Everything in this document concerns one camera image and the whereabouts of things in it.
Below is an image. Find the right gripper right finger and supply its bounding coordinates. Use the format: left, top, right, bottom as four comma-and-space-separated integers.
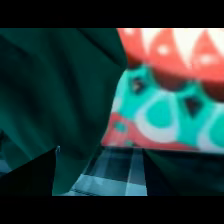
143, 149, 224, 197

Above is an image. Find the grey checked shirt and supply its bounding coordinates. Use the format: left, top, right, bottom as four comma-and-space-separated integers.
63, 145, 148, 197

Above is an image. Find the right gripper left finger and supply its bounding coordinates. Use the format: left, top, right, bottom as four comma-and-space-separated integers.
0, 148, 58, 197

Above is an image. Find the green T-shirt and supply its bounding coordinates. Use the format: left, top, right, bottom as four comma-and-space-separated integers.
0, 28, 129, 197

